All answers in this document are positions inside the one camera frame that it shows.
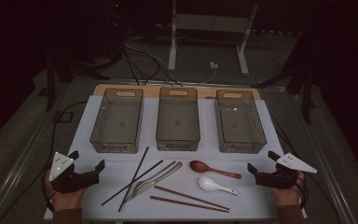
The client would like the person's right hand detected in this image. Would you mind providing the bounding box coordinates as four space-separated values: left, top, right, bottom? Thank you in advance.
268 171 306 208

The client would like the brown wooden spoon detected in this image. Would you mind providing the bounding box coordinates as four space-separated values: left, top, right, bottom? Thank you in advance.
189 160 242 180

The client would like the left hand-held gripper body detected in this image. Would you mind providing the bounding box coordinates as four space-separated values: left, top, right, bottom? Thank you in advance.
48 151 101 194

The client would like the white ceramic spoon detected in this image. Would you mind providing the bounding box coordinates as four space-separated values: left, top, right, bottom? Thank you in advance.
198 175 240 197

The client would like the black floor cable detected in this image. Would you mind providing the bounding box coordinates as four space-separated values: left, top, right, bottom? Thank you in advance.
269 115 339 224
0 101 89 224

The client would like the left hand-held gripper cable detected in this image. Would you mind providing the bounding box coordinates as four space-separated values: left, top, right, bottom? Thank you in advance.
40 172 56 214

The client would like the bundle of black cables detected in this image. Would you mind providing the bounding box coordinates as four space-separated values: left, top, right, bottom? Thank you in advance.
122 40 185 88

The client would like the hand-held gripper cable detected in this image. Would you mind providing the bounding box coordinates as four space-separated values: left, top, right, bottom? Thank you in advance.
40 172 56 214
295 172 310 210

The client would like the white table mat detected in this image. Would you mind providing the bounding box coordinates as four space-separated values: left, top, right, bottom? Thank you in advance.
43 94 308 222

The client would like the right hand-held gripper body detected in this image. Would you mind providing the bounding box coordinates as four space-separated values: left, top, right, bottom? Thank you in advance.
255 152 318 189

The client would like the metal table knife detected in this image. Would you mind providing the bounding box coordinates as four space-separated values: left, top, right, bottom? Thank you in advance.
123 161 184 203

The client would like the right hand-held gripper cable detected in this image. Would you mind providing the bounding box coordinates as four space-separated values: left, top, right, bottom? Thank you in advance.
295 172 310 210

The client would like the white cable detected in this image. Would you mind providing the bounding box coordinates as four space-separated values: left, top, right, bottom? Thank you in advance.
180 66 218 87

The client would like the black tripod stand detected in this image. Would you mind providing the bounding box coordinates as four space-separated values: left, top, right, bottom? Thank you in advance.
41 52 111 112
251 31 318 124

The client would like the white metal stand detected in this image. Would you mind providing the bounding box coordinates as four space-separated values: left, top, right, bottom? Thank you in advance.
167 0 259 77

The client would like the metal fork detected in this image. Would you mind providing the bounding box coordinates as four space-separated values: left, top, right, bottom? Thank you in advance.
132 160 177 192

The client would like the clear grey plastic bin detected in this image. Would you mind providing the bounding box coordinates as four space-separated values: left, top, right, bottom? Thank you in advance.
89 87 145 154
213 89 268 154
155 86 201 152

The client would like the person's left hand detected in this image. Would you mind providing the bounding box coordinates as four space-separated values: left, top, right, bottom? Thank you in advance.
45 169 88 213

